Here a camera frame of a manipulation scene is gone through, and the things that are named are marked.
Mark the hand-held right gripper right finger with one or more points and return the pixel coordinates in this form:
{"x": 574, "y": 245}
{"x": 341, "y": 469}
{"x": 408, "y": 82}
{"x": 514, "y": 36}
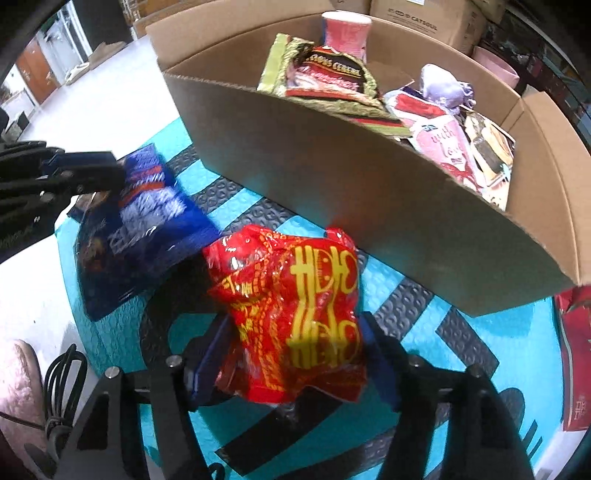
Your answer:
{"x": 378, "y": 367}

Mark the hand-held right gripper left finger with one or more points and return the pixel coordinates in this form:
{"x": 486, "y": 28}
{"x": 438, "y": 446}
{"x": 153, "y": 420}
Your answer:
{"x": 210, "y": 362}

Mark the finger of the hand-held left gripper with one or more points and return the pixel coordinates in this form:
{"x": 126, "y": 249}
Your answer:
{"x": 83, "y": 159}
{"x": 97, "y": 180}

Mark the blue snack bag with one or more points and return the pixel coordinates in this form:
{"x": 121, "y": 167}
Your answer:
{"x": 152, "y": 217}

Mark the red candy packet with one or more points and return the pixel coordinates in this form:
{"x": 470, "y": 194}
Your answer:
{"x": 286, "y": 295}

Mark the green gold cereal packet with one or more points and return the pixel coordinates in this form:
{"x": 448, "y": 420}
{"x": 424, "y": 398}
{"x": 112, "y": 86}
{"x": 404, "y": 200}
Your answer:
{"x": 332, "y": 78}

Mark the pink drink cup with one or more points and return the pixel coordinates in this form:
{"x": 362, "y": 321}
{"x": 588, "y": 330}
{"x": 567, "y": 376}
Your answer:
{"x": 344, "y": 34}

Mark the purple satin pouch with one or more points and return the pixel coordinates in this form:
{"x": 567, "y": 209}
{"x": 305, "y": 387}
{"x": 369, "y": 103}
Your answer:
{"x": 438, "y": 85}

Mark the beige cardboard pad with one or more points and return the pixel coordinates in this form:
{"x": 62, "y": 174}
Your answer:
{"x": 97, "y": 55}

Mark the teal foam mat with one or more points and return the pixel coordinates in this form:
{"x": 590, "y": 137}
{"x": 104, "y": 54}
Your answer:
{"x": 512, "y": 355}

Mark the pink fluffy slipper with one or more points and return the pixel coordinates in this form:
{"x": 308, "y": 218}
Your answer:
{"x": 18, "y": 383}

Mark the red gift bag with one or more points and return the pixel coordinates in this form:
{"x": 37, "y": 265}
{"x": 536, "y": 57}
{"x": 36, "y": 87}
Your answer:
{"x": 577, "y": 360}

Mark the pink packet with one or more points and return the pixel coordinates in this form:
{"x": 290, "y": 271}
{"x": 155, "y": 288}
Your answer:
{"x": 441, "y": 143}

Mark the brown snack packet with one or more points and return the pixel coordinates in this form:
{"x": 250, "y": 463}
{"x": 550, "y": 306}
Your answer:
{"x": 489, "y": 147}

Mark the red flat packet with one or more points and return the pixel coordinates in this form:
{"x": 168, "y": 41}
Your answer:
{"x": 415, "y": 108}

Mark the pink bowl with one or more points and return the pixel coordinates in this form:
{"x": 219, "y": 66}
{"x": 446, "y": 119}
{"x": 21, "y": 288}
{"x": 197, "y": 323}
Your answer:
{"x": 496, "y": 67}

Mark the labelled cardboard box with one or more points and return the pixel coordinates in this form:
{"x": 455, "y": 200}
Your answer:
{"x": 425, "y": 23}

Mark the black cabinet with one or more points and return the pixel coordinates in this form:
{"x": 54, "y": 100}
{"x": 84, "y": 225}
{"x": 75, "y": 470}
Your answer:
{"x": 549, "y": 55}

